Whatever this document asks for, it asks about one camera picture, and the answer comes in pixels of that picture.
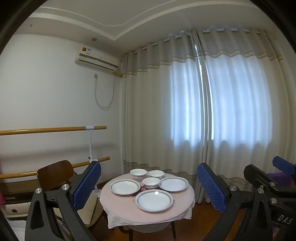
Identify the brown wooden chair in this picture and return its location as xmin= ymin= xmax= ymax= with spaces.
xmin=37 ymin=160 xmax=109 ymax=234

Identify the white towel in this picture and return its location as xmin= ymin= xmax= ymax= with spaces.
xmin=102 ymin=199 xmax=195 ymax=230

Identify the white bedding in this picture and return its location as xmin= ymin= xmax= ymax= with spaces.
xmin=7 ymin=220 xmax=30 ymax=241

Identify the white power cable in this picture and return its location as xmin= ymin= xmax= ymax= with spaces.
xmin=94 ymin=73 xmax=116 ymax=109

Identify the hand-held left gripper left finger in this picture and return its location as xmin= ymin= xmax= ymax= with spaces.
xmin=25 ymin=160 xmax=102 ymax=241

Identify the beige lace-trimmed curtain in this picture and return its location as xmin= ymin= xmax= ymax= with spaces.
xmin=119 ymin=30 xmax=208 ymax=204
xmin=196 ymin=25 xmax=296 ymax=188

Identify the white bowl grey rim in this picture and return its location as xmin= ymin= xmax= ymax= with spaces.
xmin=148 ymin=170 xmax=165 ymax=179
xmin=130 ymin=168 xmax=147 ymax=181
xmin=142 ymin=177 xmax=161 ymax=190

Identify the white curtain rod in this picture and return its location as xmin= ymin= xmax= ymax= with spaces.
xmin=129 ymin=27 xmax=271 ymax=55

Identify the small round table base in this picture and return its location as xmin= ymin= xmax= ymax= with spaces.
xmin=118 ymin=222 xmax=181 ymax=241

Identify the low wooden cabinet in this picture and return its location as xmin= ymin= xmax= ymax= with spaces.
xmin=0 ymin=182 xmax=41 ymax=204

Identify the white wall air conditioner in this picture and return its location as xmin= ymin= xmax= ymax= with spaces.
xmin=74 ymin=46 xmax=119 ymax=72

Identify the tan air conditioner pipe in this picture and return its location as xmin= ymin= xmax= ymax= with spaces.
xmin=114 ymin=58 xmax=127 ymax=78

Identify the white barre stand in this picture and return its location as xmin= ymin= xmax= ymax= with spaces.
xmin=85 ymin=125 xmax=102 ymax=197

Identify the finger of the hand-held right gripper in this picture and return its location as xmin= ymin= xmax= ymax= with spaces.
xmin=272 ymin=156 xmax=296 ymax=176
xmin=244 ymin=164 xmax=281 ymax=197

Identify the beige storage box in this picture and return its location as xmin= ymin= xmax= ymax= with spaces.
xmin=5 ymin=202 xmax=31 ymax=220

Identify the round pink table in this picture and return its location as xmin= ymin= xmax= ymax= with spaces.
xmin=99 ymin=173 xmax=196 ymax=226

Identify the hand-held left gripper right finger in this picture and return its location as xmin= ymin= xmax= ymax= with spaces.
xmin=196 ymin=163 xmax=273 ymax=241

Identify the white plate grey band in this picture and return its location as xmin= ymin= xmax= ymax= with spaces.
xmin=109 ymin=179 xmax=141 ymax=195
xmin=135 ymin=189 xmax=174 ymax=212
xmin=159 ymin=176 xmax=189 ymax=192

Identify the beige seat cushion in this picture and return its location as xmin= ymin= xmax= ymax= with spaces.
xmin=76 ymin=197 xmax=100 ymax=225

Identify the purple cushion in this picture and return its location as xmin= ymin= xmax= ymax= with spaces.
xmin=266 ymin=171 xmax=296 ymax=188

